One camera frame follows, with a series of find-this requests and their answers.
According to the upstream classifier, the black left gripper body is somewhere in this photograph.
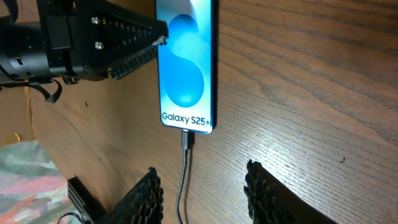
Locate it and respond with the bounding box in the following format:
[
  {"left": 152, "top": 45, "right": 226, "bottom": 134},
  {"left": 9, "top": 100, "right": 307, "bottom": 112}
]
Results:
[{"left": 37, "top": 0, "right": 80, "bottom": 83}]

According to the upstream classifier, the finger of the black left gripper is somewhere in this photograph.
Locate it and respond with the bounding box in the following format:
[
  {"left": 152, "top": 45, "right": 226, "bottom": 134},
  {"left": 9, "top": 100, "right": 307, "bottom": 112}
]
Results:
[{"left": 73, "top": 0, "right": 169, "bottom": 80}]

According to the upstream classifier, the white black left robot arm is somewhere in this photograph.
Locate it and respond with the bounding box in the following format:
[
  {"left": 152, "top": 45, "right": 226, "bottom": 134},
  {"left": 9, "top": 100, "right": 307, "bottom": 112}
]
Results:
[{"left": 1, "top": 0, "right": 169, "bottom": 103}]

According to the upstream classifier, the brown cardboard panel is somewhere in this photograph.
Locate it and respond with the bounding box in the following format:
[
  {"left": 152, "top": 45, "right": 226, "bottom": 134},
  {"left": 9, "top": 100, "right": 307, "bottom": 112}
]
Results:
[{"left": 1, "top": 87, "right": 35, "bottom": 146}]

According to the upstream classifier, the colourful patterned cloth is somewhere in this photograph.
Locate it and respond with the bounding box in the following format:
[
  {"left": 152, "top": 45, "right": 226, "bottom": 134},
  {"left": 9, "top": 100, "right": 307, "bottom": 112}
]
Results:
[{"left": 1, "top": 141, "right": 79, "bottom": 224}]

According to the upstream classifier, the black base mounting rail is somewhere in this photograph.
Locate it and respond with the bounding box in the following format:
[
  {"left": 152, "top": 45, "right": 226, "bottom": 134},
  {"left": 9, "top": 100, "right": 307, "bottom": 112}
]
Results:
[{"left": 57, "top": 176, "right": 106, "bottom": 224}]

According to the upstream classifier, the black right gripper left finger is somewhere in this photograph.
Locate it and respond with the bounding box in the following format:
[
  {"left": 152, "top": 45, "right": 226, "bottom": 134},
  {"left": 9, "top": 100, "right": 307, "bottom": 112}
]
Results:
[{"left": 95, "top": 167, "right": 164, "bottom": 224}]

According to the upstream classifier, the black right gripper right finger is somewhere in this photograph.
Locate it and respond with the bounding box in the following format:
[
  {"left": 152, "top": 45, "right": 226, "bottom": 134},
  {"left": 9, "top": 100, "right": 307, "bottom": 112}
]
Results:
[{"left": 244, "top": 160, "right": 336, "bottom": 224}]

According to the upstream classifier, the black USB charger cable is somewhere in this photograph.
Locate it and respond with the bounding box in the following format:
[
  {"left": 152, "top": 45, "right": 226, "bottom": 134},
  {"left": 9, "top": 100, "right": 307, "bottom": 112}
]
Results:
[{"left": 175, "top": 129, "right": 196, "bottom": 224}]

